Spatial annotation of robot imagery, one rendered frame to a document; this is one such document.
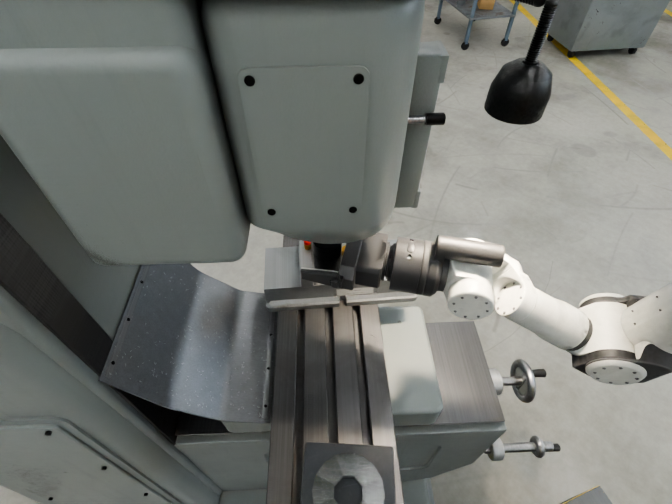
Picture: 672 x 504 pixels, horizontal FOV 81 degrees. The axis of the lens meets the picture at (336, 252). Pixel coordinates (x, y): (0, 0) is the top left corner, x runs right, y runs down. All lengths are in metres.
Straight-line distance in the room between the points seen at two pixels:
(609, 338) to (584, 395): 1.41
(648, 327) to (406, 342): 0.50
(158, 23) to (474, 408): 0.97
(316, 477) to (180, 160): 0.41
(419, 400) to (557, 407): 1.18
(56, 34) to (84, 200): 0.16
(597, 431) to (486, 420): 1.07
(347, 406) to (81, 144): 0.61
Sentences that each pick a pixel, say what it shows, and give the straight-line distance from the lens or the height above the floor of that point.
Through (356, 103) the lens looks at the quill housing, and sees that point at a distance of 0.37.
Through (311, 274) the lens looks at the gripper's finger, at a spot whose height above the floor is 1.24.
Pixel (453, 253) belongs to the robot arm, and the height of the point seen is 1.29.
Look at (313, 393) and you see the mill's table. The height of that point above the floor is 0.96.
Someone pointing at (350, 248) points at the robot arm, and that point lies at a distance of 0.62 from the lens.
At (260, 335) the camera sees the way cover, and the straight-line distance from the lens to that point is 0.96.
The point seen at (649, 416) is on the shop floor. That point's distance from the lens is 2.25.
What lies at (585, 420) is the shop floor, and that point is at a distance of 2.09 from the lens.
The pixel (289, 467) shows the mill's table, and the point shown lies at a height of 0.96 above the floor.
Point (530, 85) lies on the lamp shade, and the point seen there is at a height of 1.51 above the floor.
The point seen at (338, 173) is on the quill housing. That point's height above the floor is 1.47.
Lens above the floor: 1.72
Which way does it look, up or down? 49 degrees down
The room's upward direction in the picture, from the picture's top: straight up
